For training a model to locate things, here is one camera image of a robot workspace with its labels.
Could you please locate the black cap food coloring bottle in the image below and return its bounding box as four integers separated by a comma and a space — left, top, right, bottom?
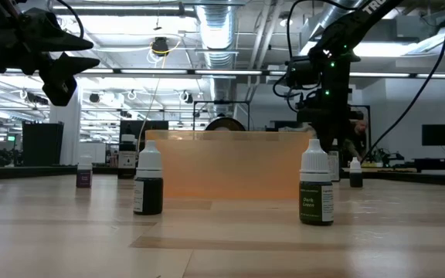
117, 124, 138, 180

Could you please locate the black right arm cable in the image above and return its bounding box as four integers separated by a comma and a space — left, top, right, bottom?
360, 0, 445, 163

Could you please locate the small black dropper bottle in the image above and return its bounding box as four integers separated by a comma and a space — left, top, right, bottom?
133, 140, 165, 216

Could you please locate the person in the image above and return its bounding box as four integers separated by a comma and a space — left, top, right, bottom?
344, 119, 369, 159

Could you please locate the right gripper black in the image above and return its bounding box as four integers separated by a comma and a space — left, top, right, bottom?
297, 92, 365, 152

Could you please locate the black room cabinet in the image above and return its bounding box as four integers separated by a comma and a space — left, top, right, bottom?
22, 121, 64, 167

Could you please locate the black aluminium table frame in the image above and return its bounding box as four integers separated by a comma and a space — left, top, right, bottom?
0, 164, 445, 186

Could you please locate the white room pillar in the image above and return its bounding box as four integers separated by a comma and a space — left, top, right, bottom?
49, 86, 83, 167

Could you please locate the dark wall screen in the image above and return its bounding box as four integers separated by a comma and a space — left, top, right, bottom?
422, 124, 445, 147

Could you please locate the silver ceiling duct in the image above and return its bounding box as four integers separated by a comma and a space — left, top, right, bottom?
195, 0, 241, 70

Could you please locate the small white piece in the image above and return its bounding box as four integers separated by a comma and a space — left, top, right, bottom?
76, 155, 93, 189
299, 138, 335, 226

